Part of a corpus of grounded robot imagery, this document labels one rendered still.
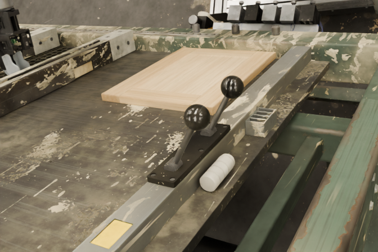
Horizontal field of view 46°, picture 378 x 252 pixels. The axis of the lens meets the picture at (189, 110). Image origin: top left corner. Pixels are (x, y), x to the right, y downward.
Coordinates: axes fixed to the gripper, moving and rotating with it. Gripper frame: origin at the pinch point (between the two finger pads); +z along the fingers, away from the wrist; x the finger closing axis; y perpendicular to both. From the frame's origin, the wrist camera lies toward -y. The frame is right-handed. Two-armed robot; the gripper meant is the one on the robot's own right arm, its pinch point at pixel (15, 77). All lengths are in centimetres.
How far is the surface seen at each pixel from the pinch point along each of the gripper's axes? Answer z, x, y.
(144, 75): 0.8, 12.2, 37.8
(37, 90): 0.1, -5.9, 16.0
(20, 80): -4.6, -10.1, 16.0
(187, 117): -13, -31, 78
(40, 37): -3.0, 29.0, -20.2
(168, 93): 1, 3, 51
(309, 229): -3, -36, 97
